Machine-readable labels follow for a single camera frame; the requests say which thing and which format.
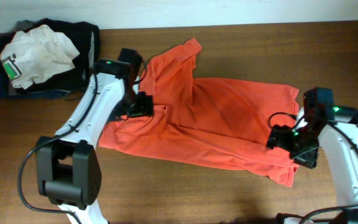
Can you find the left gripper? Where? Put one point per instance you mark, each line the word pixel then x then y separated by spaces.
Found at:
pixel 146 107

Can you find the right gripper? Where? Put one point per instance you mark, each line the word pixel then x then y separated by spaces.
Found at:
pixel 309 159

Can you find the red orange t-shirt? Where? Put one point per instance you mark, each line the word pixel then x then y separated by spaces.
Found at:
pixel 213 122

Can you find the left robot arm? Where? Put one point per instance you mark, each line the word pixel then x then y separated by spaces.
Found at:
pixel 68 171

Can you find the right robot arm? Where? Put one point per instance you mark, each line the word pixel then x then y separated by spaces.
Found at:
pixel 321 124

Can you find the black folded garment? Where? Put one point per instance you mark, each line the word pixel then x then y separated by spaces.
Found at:
pixel 86 39

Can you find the white t-shirt with green print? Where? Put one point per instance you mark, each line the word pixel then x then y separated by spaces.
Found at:
pixel 35 56

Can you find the grey folded garment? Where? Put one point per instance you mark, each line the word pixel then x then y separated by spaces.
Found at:
pixel 23 25

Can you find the dark navy folded garment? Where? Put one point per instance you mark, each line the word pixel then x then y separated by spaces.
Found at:
pixel 47 94

